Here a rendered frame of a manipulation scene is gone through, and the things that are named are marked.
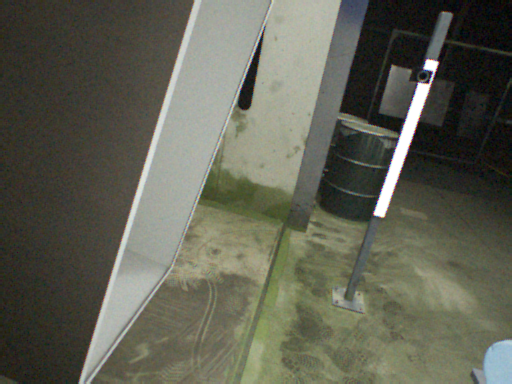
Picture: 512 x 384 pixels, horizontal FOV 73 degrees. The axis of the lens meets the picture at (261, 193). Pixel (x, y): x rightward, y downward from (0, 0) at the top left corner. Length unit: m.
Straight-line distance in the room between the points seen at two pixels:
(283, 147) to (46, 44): 2.28
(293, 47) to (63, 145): 2.22
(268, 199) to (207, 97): 1.84
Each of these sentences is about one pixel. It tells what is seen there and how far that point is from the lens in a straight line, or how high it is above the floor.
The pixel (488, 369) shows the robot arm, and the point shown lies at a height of 0.81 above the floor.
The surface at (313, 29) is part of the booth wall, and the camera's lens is 2.72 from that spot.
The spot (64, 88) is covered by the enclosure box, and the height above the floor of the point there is 1.17.
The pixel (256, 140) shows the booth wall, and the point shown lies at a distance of 2.80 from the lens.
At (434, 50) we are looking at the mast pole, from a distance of 1.95.
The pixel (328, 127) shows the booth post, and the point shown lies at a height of 0.91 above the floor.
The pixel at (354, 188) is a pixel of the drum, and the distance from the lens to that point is 3.34.
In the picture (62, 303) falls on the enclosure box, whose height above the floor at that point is 0.75.
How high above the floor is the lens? 1.27
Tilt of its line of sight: 21 degrees down
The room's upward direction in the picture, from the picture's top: 12 degrees clockwise
